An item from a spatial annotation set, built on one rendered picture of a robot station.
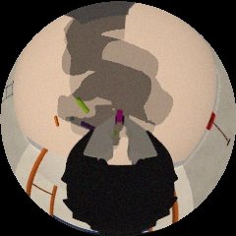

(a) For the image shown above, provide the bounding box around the magenta rod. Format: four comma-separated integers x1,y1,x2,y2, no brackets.
117,110,123,122

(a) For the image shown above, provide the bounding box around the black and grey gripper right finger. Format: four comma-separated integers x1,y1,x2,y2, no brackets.
122,115,178,182

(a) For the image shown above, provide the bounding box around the lime green rod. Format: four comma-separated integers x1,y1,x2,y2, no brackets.
76,97,89,113

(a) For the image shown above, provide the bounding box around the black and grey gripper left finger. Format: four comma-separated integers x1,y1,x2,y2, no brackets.
61,115,117,184

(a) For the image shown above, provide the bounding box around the purple rod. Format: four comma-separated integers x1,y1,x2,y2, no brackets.
81,121,95,130

